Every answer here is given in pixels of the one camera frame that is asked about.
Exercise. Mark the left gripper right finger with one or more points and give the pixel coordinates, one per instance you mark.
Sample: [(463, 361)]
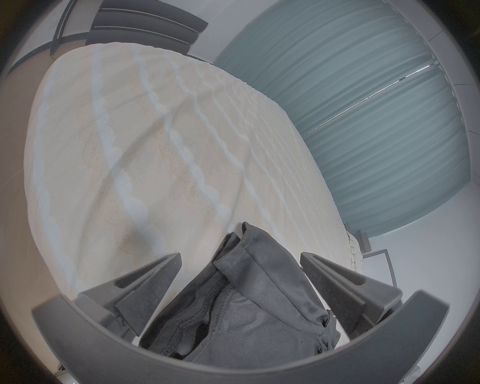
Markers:
[(337, 292)]

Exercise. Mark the black chest of drawers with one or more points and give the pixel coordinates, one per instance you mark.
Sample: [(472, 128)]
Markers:
[(150, 26)]

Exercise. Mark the white printed pillow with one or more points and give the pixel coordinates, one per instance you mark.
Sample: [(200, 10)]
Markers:
[(355, 255)]

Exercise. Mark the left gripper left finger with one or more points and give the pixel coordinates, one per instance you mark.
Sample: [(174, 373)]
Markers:
[(150, 288)]

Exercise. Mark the grey bedside table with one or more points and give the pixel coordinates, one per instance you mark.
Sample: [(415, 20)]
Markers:
[(364, 240)]

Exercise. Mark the black T-shirt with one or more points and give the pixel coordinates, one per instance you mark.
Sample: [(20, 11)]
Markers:
[(243, 300)]

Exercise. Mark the bed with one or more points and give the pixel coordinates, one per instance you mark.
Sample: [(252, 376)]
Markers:
[(150, 150)]

